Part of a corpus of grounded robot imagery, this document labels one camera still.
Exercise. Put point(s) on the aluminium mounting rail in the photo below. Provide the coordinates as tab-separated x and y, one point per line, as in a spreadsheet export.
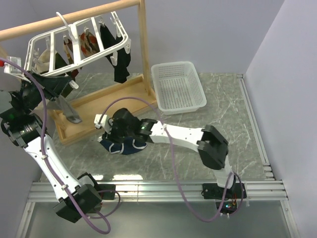
167	191

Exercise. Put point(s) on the olive green hanging underwear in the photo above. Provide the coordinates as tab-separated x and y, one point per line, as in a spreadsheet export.
60	62

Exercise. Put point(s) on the striped hanging sock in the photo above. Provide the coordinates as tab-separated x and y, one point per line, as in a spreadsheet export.
68	48

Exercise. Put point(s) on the orange patterned hanging sock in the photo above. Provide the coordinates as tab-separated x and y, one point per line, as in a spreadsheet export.
88	44

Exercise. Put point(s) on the grey hanging underwear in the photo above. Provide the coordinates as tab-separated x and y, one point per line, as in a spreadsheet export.
68	111

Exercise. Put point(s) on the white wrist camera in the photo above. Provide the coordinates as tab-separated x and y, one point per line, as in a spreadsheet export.
103	121
12	70

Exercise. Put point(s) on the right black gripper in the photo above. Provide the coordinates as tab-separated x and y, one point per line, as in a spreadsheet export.
111	136

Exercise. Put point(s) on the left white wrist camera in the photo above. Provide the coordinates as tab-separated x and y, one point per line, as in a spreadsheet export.
12	70

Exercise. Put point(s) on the black hanging underwear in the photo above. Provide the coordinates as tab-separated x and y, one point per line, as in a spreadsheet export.
123	59

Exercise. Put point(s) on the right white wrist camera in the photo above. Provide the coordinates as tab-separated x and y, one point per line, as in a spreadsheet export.
103	121

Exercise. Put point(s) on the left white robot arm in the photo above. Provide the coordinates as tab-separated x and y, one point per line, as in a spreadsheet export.
77	197

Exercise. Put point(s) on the wooden clothes rack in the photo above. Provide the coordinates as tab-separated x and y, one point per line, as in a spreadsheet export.
92	103

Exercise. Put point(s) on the navy blue white-trimmed underwear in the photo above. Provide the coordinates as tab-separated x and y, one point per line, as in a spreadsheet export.
128	147

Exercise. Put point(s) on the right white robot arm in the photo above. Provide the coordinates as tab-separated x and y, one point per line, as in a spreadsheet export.
211	146

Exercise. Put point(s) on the white plastic basket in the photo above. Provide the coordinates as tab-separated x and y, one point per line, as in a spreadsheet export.
178	87

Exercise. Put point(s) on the white plastic clip hanger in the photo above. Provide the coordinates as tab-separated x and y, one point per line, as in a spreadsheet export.
42	48

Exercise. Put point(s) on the right aluminium side rail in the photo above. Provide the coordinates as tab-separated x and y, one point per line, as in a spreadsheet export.
260	145

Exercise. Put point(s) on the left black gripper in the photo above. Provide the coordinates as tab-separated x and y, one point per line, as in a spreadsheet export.
53	92

